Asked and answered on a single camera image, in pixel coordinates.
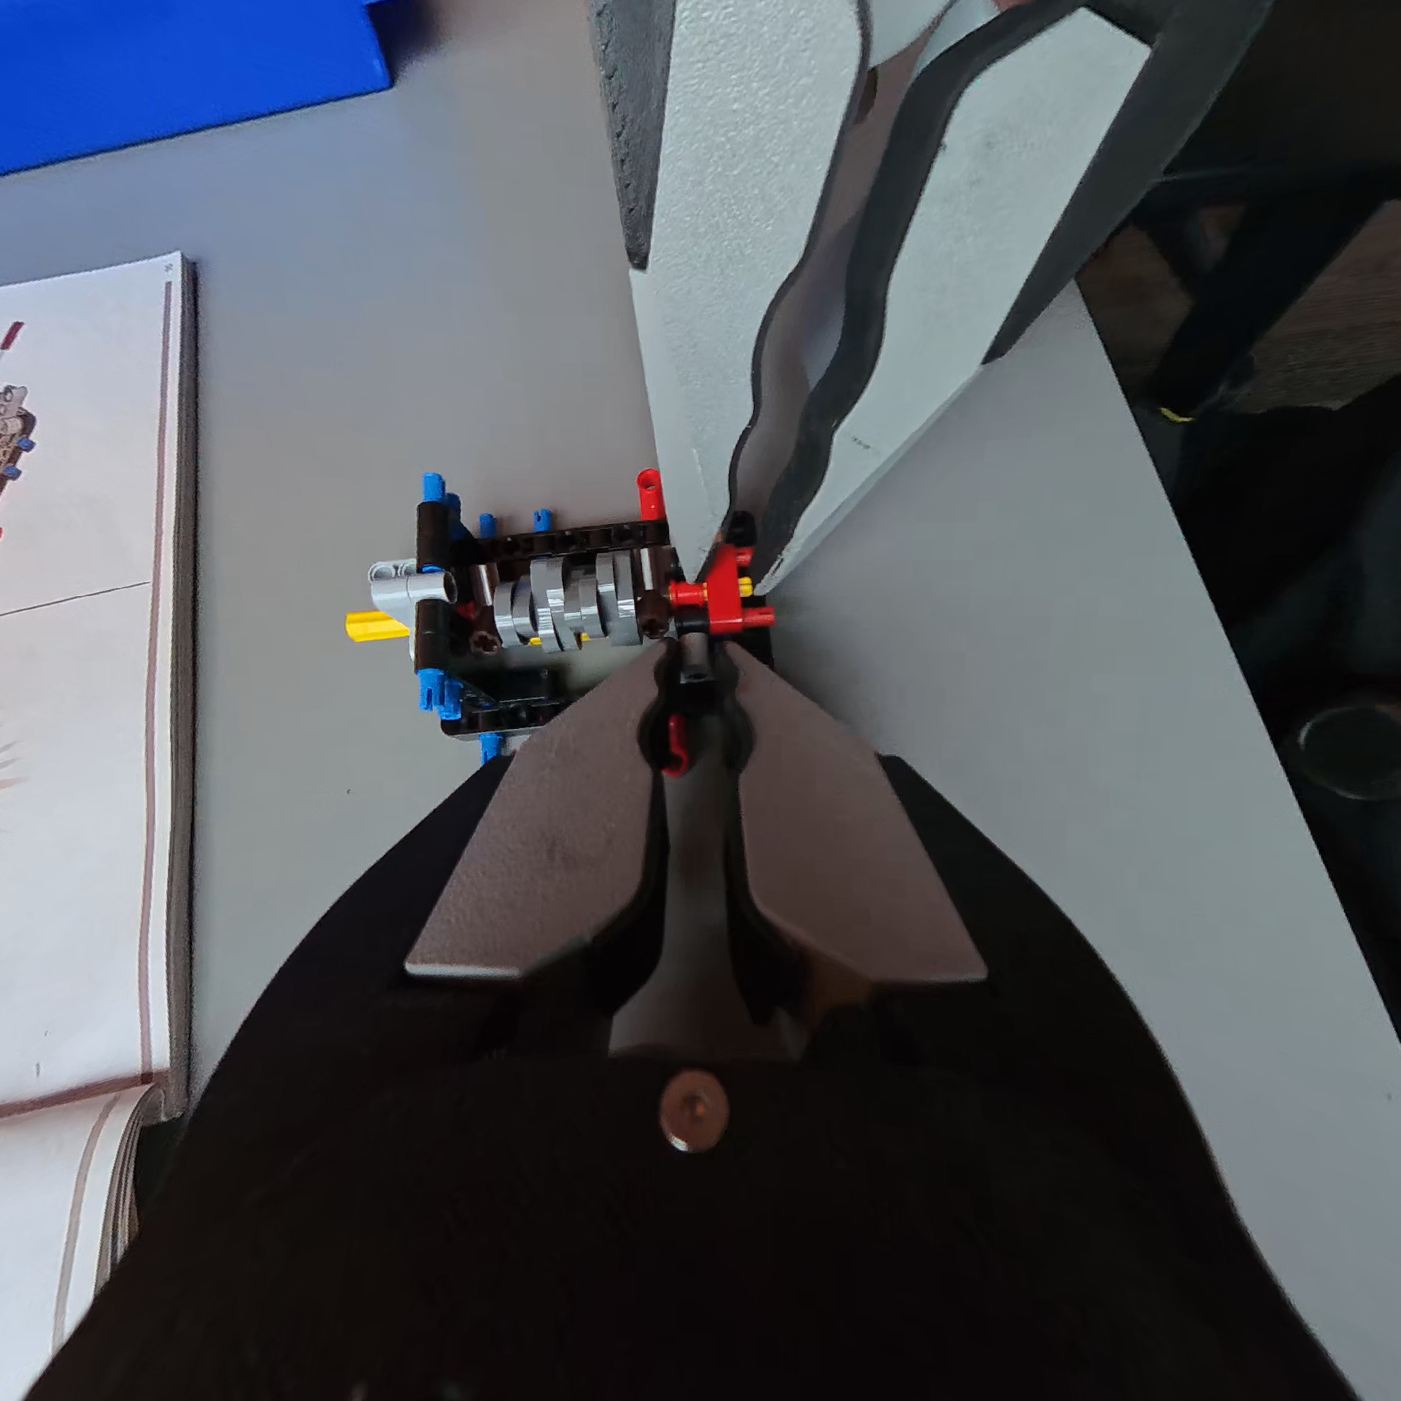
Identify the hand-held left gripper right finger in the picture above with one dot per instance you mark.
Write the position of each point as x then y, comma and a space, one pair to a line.
855, 866

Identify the small yellow lego connector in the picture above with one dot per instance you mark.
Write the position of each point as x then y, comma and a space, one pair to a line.
377, 624

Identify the blue plastic bin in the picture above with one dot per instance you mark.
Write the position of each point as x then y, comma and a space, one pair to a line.
166, 64

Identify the lego instruction booklet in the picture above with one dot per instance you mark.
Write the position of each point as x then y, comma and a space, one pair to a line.
86, 656

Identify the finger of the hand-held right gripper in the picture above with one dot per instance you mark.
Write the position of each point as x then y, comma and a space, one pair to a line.
724, 219
984, 219

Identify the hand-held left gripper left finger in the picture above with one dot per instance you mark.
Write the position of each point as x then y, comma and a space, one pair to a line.
547, 866

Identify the black lego frame assembly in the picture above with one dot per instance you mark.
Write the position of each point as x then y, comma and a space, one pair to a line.
559, 601

